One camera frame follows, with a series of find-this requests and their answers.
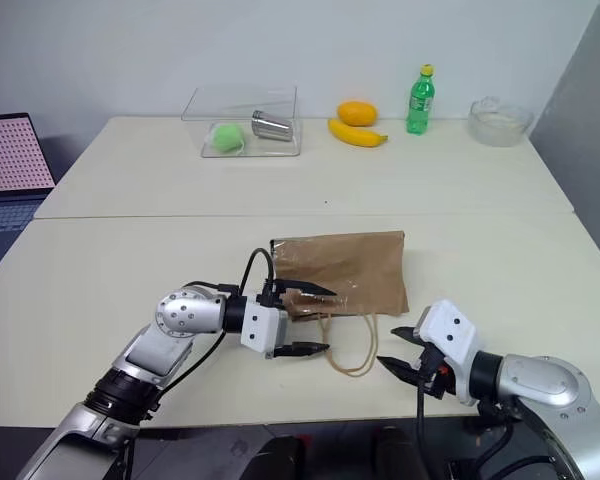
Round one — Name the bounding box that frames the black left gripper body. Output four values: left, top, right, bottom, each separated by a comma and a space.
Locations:
257, 280, 290, 360

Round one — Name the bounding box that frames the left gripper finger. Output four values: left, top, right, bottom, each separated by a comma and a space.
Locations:
273, 341, 331, 359
274, 278, 339, 302

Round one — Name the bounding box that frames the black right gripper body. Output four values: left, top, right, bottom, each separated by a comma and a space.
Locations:
410, 343, 457, 401

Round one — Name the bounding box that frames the brown paper bag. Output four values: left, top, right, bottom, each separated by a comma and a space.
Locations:
270, 229, 411, 378

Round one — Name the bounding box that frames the dark rounded shape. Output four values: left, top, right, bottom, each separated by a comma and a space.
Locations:
238, 433, 307, 480

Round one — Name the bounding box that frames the yellow banana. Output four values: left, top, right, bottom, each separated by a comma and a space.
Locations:
327, 118, 390, 149

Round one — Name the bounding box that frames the metal cup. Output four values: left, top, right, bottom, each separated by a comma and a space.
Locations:
250, 109, 297, 144

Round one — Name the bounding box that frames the green ball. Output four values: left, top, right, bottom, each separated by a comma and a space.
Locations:
208, 122, 247, 156

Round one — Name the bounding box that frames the orange mango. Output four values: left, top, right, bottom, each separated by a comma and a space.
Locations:
336, 100, 380, 128

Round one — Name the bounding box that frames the clear plastic box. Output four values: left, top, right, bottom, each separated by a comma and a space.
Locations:
181, 85, 304, 160

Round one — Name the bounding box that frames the green plastic bottle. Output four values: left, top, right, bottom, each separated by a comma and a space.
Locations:
405, 63, 438, 136

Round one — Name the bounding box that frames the clear glass bowl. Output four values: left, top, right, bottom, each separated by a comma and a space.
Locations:
468, 95, 536, 148

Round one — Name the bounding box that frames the open laptop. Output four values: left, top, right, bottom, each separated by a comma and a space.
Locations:
0, 112, 58, 287

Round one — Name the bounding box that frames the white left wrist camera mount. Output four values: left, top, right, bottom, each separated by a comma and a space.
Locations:
239, 294, 283, 359

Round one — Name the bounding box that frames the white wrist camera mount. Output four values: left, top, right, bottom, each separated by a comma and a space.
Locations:
239, 294, 283, 359
415, 298, 482, 406

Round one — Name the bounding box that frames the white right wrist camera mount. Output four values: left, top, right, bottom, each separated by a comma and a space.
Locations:
415, 298, 482, 406

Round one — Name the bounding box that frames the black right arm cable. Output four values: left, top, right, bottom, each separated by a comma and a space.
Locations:
413, 379, 512, 480

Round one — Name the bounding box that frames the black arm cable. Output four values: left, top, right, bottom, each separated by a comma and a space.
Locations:
413, 379, 512, 480
144, 247, 277, 416

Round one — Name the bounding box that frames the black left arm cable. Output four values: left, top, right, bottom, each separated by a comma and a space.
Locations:
144, 247, 277, 416

